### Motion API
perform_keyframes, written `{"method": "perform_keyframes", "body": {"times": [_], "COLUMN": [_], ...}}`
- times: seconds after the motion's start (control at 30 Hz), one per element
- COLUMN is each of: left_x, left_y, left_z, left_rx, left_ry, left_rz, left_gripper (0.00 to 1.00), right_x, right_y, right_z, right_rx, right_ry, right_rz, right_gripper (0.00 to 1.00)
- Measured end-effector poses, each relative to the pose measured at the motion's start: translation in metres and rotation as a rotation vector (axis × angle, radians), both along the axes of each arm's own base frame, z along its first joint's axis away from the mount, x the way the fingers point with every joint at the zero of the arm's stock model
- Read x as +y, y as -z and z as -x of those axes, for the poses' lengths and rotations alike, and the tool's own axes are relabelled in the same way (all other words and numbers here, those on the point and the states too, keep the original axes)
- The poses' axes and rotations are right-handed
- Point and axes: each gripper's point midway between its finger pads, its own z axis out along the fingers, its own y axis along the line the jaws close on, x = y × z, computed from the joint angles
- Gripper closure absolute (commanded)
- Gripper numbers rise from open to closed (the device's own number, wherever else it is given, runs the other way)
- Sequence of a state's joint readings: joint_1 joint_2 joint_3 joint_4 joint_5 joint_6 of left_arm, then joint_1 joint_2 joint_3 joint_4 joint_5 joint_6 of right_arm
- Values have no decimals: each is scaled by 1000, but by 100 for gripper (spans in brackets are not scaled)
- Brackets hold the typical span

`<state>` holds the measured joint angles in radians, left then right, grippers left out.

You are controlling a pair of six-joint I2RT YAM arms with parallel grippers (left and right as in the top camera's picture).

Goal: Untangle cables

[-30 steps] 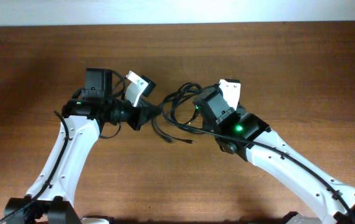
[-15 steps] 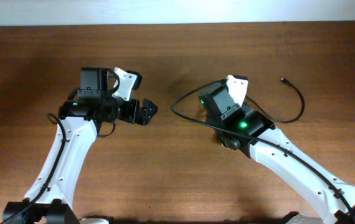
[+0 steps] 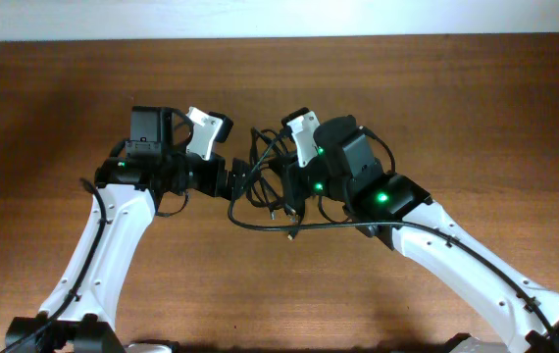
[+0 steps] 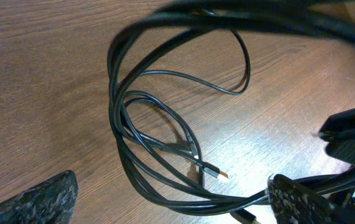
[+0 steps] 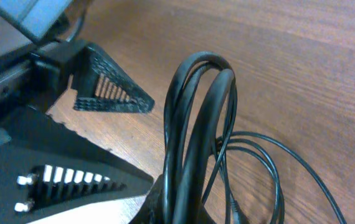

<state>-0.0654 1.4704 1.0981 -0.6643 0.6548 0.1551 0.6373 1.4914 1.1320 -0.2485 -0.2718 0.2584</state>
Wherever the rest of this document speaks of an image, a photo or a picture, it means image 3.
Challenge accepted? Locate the black cable bundle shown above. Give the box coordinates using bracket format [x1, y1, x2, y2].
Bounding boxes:
[239, 126, 308, 241]

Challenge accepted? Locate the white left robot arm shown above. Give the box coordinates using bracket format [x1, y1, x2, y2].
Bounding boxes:
[5, 106, 233, 352]

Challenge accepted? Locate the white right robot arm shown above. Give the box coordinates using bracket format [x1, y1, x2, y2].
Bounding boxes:
[273, 111, 559, 352]

